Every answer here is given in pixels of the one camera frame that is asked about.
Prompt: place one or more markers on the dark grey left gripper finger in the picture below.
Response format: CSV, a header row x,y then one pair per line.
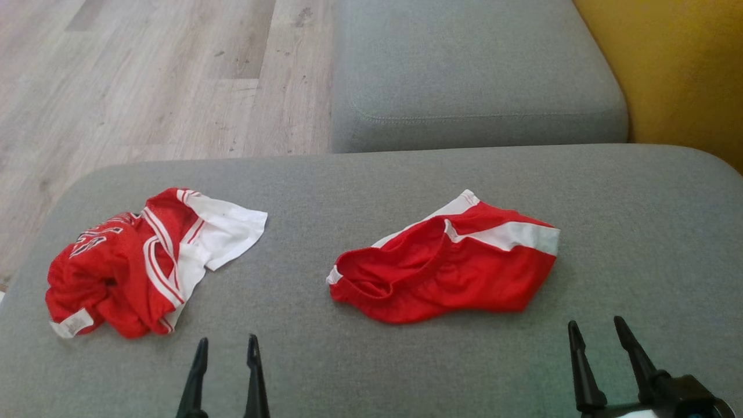
x,y
255,389
196,389

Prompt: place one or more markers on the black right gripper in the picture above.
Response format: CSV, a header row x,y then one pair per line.
x,y
688,397

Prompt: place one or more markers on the red lettered basketball jersey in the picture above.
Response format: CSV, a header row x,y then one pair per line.
x,y
125,273

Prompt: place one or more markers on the red white-striped shorts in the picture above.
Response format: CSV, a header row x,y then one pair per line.
x,y
458,278

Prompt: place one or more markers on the large grey sofa chaise cushion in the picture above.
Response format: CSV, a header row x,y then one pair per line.
x,y
371,360

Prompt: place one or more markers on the long yellow sofa backrest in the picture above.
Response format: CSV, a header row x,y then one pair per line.
x,y
685,69

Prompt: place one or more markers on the grey sofa seat cushion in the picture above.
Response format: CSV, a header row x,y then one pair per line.
x,y
464,69

